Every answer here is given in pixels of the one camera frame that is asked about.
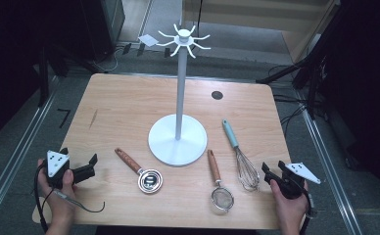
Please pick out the white paper sheet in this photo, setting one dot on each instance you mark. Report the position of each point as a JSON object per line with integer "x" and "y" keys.
{"x": 148, "y": 40}

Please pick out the metal floor rail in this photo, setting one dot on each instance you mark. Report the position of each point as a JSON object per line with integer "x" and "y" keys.
{"x": 15, "y": 163}
{"x": 328, "y": 169}

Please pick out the black cabinet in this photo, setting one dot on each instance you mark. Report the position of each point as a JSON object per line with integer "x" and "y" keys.
{"x": 103, "y": 26}

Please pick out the person's left hand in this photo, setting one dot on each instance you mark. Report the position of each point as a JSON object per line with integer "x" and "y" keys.
{"x": 59, "y": 199}

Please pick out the black tripod stand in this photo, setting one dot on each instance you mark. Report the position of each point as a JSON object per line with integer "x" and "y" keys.
{"x": 286, "y": 71}

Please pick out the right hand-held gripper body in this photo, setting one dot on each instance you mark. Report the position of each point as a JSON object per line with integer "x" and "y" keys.
{"x": 292, "y": 182}

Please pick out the black upright stand post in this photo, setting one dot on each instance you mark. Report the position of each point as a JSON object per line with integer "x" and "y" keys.
{"x": 43, "y": 78}

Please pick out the black floor tape strip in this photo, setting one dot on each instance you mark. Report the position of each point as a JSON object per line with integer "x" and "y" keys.
{"x": 126, "y": 48}
{"x": 167, "y": 53}
{"x": 141, "y": 50}

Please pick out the black round table grommet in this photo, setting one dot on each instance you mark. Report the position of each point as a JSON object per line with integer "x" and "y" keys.
{"x": 217, "y": 95}

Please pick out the person's right hand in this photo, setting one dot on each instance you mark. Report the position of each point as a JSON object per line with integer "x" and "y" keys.
{"x": 289, "y": 209}

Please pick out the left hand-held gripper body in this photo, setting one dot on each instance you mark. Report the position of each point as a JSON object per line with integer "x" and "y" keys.
{"x": 56, "y": 163}

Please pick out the white utensil rack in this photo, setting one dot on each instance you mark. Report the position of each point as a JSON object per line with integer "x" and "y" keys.
{"x": 177, "y": 143}

